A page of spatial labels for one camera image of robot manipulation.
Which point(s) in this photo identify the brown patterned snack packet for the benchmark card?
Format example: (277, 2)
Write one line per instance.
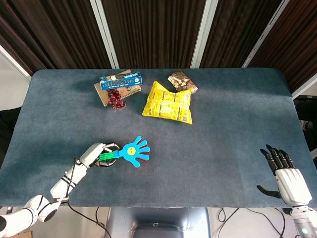
(182, 81)

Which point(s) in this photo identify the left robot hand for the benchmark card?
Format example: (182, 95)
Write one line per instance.
(96, 155)

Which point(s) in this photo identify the blue hand-shaped clapper toy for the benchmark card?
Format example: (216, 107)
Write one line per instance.
(133, 151)

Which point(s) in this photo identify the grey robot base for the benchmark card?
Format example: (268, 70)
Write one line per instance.
(158, 223)

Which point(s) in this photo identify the brown spiral notebook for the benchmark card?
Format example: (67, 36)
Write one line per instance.
(126, 93)

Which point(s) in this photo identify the yellow snack bag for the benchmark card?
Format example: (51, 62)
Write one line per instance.
(169, 104)

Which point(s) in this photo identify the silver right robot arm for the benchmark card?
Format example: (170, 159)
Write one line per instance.
(305, 221)

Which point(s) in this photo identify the black chair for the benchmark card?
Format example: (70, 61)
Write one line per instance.
(305, 109)

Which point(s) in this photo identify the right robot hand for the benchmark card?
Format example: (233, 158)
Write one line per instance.
(288, 179)

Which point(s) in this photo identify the red bead bunch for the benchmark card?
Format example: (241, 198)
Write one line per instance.
(114, 98)

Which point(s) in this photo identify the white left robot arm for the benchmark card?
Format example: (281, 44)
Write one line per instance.
(49, 196)

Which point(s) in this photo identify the blue rectangular box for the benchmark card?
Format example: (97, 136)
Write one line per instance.
(120, 80)

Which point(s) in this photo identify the blue felt table cover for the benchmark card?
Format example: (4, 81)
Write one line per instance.
(158, 119)

